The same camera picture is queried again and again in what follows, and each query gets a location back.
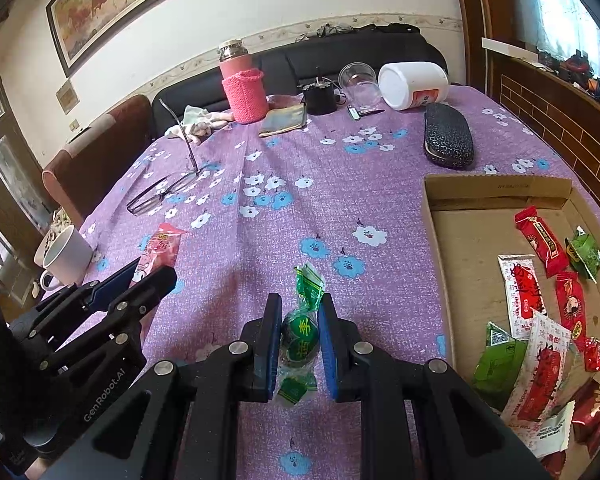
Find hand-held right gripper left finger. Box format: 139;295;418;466
40;292;283;480

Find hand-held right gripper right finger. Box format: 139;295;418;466
317;294;556;480

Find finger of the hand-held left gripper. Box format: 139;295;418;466
37;266;178;376
10;261;142;341

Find green candy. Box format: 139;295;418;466
275;261;327;408

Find pink snack packet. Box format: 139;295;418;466
130;222;188;283

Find cardboard box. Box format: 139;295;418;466
420;172;600;480

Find green snack packet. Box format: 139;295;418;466
565;227;600;283
472;321;530;411

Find large white red snack packet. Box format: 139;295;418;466
500;310;578;428

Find red face print snack packet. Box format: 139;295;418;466
554;271;588;353

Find dark red snack packet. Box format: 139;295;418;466
570;379;600;453

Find white mug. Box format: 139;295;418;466
34;225;95;292

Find patterned tray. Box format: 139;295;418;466
47;207;75;248

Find eyeglasses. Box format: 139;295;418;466
126;97;216;217

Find brown armchair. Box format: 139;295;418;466
42;94;156;228

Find wooden glass door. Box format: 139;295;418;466
0;77;61;311

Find white pink cloth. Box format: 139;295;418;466
164;105;236;145

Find small notebook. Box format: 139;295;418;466
257;104;308;139

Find pink bottle with knit sleeve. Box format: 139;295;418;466
217;40;271;125

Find nail clipper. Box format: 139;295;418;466
347;105;386;121

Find black glasses case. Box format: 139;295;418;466
423;102;476;170

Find small black cup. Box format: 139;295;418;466
300;75;342;116

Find black sofa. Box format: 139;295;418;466
151;24;451;140

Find clear glass cup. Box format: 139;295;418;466
338;62;382;113

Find white plastic jar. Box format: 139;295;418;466
377;61;450;111

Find wooden brick pattern cabinet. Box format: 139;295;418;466
450;0;600;211

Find white long box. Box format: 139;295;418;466
481;36;538;58

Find window with lace curtain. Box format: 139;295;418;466
525;0;600;61

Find small wall plaque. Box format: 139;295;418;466
55;79;80;115

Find pile of tools and cables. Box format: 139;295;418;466
535;45;600;121

